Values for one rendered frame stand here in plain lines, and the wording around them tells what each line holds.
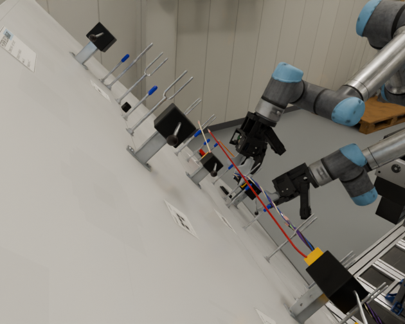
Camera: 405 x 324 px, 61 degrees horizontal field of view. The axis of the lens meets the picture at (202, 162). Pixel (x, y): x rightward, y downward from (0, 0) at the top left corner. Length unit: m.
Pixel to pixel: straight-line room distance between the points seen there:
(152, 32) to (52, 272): 3.13
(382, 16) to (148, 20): 2.30
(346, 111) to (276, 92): 0.18
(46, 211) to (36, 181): 0.03
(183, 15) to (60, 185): 3.44
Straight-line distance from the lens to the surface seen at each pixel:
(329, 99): 0.98
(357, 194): 1.14
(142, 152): 0.49
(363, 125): 5.09
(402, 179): 1.50
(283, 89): 0.96
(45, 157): 0.28
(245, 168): 1.01
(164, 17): 3.33
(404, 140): 1.24
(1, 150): 0.24
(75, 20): 3.14
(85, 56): 0.79
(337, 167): 1.08
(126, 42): 3.36
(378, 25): 1.27
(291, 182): 1.10
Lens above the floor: 1.67
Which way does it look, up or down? 28 degrees down
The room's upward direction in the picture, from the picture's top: 5 degrees clockwise
